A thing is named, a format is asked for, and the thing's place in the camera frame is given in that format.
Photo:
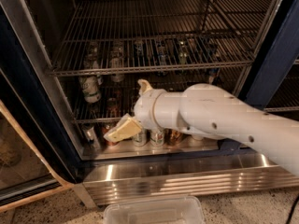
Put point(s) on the red cola can bottom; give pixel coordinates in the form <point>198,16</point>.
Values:
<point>105,128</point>

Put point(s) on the clear plastic bin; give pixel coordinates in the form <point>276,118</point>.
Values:
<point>171,210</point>

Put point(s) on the stainless fridge base grille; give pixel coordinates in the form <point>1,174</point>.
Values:
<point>132,180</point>

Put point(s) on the orange can bottom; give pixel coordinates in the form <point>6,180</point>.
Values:
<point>175,137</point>

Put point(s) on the blue can middle shelf centre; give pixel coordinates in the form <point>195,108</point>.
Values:
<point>161,56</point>

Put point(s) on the blue can middle shelf right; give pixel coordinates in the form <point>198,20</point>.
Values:
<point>213,74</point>

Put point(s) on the white green can bottom right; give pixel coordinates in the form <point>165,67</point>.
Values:
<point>197,137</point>

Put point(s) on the open glass fridge door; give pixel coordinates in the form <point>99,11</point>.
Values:
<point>33,141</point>

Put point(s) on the middle wire shelf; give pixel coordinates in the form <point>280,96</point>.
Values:
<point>119,98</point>

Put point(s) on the blue fridge centre pillar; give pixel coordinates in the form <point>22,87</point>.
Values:
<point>274,59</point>

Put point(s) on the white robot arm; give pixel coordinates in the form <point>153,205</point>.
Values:
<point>210,111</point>

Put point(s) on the top wire shelf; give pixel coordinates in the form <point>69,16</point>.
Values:
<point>196,34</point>

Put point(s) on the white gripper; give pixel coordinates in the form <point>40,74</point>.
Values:
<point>144,108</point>

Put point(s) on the white can middle shelf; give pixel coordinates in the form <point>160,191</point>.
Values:
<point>115,61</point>

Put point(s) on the wire shelf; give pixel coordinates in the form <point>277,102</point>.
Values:
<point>196,34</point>
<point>119,98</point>

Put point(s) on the blue can shelf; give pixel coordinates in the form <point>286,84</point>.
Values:
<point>213,74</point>
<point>161,56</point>

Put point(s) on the silver can bottom left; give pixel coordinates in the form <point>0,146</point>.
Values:
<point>90,135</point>

